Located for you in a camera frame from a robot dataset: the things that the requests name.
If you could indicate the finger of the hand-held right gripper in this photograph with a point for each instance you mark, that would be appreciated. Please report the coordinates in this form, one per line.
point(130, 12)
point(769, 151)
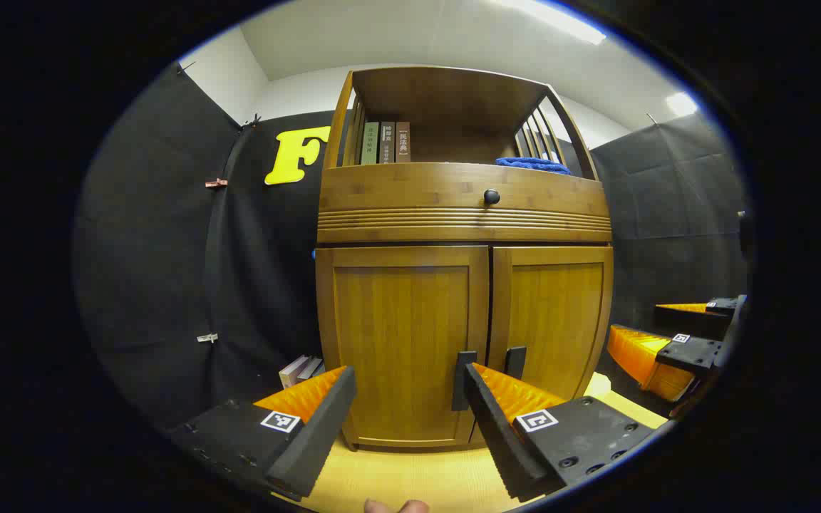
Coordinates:
point(695, 322)
point(692, 353)

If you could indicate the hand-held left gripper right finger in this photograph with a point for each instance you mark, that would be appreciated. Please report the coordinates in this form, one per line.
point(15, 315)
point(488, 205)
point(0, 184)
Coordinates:
point(499, 434)

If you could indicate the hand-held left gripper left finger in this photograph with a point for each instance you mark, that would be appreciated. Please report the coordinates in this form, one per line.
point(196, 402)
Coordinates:
point(318, 434)

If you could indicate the wooden cabinet door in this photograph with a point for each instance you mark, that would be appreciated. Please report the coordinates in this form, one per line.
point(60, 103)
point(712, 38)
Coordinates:
point(396, 335)
point(553, 320)

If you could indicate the wooden double-door shoe cabinet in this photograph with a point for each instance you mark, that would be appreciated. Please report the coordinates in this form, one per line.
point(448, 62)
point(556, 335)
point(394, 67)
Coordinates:
point(446, 89)

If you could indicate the blue grey book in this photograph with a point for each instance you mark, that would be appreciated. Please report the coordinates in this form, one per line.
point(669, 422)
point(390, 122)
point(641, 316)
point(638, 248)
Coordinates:
point(318, 370)

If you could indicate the grey orange book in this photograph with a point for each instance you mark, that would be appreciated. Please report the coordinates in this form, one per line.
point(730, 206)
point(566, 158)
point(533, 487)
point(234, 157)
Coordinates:
point(308, 368)

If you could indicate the white clip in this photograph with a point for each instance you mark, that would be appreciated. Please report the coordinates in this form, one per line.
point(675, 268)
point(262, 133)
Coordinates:
point(207, 338)

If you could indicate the blue folded towel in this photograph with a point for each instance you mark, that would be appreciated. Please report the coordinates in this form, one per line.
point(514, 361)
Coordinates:
point(532, 164)

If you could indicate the black round drawer knob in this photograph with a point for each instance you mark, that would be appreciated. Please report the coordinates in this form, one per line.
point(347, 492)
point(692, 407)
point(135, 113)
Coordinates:
point(492, 197)

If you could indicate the black backdrop cloth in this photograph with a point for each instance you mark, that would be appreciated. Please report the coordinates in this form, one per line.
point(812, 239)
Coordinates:
point(168, 249)

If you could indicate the wooden ridged drawer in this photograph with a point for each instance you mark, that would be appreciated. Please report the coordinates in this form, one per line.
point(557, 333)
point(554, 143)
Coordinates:
point(410, 192)

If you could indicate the pink clip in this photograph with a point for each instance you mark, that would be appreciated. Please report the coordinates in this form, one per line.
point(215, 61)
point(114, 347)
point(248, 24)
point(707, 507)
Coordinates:
point(216, 183)

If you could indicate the brown book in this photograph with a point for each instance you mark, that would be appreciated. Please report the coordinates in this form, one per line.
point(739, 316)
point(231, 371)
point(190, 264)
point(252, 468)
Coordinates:
point(403, 141)

